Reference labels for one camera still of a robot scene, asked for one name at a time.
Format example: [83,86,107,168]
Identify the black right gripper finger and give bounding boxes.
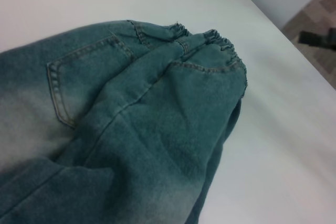
[298,31,330,48]
[327,26,336,51]

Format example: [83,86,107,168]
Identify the blue denim shorts with print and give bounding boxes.
[0,19,248,224]

